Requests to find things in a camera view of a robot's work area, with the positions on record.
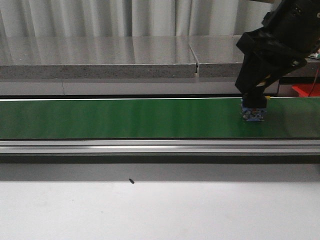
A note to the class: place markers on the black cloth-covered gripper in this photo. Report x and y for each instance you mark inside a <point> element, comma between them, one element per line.
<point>268,56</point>

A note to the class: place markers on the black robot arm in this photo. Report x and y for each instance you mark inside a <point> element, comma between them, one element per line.
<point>294,15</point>

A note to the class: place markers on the small green circuit board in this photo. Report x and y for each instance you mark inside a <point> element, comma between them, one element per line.
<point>315,55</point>

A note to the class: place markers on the red plastic bin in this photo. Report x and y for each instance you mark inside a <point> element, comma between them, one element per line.
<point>307,90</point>

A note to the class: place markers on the grey stone countertop right slab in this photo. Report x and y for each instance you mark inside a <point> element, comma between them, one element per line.
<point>216,56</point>

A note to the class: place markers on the grey stone countertop slab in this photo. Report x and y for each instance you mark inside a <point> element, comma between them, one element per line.
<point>216,56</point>
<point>160,57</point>

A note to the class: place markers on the green conveyor belt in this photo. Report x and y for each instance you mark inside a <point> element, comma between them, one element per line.
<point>173,118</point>

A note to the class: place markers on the grey stone countertop left slab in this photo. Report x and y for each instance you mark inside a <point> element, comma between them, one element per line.
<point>160,57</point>

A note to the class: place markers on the white cabinet front panel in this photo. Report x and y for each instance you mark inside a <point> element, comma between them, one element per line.
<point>119,86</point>

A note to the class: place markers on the aluminium conveyor frame rail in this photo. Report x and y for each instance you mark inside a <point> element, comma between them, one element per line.
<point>211,147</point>

